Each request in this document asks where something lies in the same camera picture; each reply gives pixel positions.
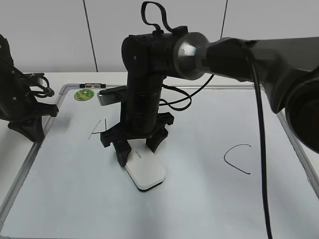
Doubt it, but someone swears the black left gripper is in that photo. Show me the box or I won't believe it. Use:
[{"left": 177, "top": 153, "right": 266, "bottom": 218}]
[{"left": 0, "top": 36, "right": 59, "bottom": 142}]

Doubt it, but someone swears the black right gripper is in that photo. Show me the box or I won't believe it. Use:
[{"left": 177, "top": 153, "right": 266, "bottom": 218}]
[{"left": 100, "top": 73, "right": 174, "bottom": 167}]

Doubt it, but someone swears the white rectangular eraser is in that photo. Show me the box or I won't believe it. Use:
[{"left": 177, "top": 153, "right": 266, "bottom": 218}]
[{"left": 125, "top": 144, "right": 166, "bottom": 192}]

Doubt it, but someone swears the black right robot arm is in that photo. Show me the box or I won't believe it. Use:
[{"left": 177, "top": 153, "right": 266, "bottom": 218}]
[{"left": 100, "top": 26, "right": 319, "bottom": 166}]

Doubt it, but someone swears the green round magnet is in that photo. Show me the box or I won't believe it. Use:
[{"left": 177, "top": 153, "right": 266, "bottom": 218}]
[{"left": 74, "top": 89, "right": 95, "bottom": 102}]

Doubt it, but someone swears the black and grey board clip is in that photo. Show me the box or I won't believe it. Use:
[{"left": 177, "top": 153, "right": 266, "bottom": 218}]
[{"left": 79, "top": 83, "right": 106, "bottom": 89}]

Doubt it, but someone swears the grey-framed whiteboard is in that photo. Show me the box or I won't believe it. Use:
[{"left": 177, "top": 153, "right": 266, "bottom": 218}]
[{"left": 0, "top": 83, "right": 319, "bottom": 239}]

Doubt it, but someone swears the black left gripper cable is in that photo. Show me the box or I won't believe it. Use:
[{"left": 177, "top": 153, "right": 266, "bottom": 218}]
[{"left": 23, "top": 73, "right": 55, "bottom": 100}]

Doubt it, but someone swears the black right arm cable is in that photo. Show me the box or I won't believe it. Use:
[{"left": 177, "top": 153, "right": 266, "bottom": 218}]
[{"left": 141, "top": 1, "right": 274, "bottom": 239}]

